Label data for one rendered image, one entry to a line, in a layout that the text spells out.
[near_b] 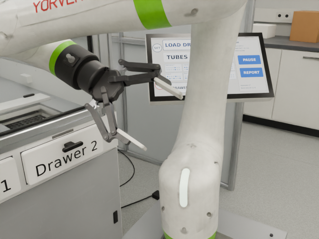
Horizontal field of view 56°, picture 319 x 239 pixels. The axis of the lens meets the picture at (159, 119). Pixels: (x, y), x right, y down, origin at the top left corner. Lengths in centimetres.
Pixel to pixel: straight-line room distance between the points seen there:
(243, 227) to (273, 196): 155
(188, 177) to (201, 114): 17
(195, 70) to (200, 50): 5
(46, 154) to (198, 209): 54
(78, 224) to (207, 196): 71
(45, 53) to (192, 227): 49
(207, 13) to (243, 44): 91
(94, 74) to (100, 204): 71
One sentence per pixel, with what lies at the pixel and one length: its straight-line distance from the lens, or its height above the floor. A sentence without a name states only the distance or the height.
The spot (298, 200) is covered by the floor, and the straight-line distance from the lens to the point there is 243.
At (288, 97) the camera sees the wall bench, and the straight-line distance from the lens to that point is 333.
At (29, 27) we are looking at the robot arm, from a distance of 61.
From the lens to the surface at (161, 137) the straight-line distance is 249.
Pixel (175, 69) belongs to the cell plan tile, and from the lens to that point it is 127.
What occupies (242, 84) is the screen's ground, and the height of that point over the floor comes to 101.
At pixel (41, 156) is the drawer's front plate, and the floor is 90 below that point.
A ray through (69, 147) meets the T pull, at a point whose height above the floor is 91.
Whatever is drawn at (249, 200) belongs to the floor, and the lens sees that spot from 231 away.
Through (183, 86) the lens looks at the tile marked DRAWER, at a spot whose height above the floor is 101.
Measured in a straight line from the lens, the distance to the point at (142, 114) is 251.
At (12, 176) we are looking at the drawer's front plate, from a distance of 97.
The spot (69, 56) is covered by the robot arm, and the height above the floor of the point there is 123.
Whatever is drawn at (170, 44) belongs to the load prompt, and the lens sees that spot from 132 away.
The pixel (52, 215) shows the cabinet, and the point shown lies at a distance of 114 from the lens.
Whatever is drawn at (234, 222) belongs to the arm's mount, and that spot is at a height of 79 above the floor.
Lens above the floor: 136
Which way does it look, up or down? 23 degrees down
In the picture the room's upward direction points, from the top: straight up
